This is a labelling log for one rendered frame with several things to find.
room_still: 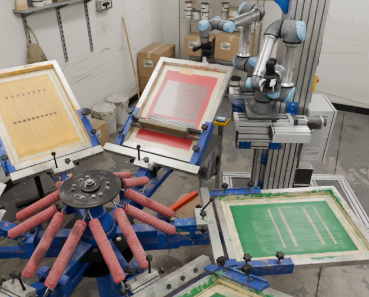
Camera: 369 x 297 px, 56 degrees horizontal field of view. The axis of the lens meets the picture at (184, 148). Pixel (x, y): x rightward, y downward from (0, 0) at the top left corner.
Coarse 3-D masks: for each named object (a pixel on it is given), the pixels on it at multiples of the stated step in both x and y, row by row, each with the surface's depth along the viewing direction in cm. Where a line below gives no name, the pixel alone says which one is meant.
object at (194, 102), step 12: (192, 84) 250; (204, 84) 247; (192, 96) 245; (204, 96) 242; (180, 108) 242; (192, 108) 240; (204, 108) 237; (192, 120) 235; (168, 144) 230; (180, 144) 228
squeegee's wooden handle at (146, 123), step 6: (138, 120) 232; (144, 120) 231; (150, 120) 230; (144, 126) 236; (150, 126) 232; (156, 126) 228; (162, 126) 225; (168, 126) 224; (174, 126) 223; (168, 132) 230; (174, 132) 226; (180, 132) 223; (186, 132) 220
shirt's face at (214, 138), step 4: (212, 136) 283; (216, 136) 283; (220, 136) 283; (212, 140) 277; (216, 140) 277; (208, 144) 272; (212, 144) 272; (208, 148) 266; (208, 152) 262; (204, 156) 257
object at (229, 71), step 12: (168, 60) 262; (180, 60) 259; (156, 72) 258; (228, 72) 243; (144, 96) 250; (216, 108) 231; (120, 144) 235; (132, 144) 232; (168, 156) 222; (180, 156) 220
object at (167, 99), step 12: (168, 72) 260; (168, 84) 255; (180, 84) 252; (156, 96) 252; (168, 96) 250; (180, 96) 247; (156, 108) 247; (168, 108) 244; (144, 132) 239; (156, 132) 237
